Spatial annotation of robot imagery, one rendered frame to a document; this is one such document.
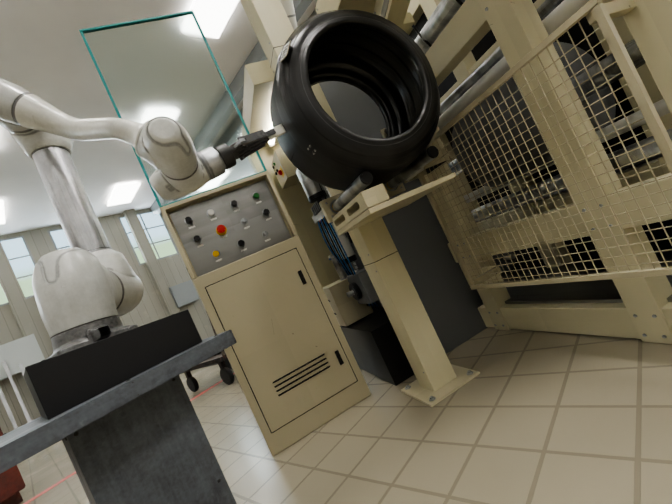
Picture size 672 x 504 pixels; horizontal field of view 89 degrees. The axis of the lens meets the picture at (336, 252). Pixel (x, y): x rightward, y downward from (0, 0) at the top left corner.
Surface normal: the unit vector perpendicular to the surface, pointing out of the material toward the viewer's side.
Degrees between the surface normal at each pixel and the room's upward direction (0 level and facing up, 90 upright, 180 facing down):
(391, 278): 90
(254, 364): 90
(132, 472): 90
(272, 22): 90
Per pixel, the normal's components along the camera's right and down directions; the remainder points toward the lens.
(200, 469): 0.64, -0.32
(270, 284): 0.28, -0.15
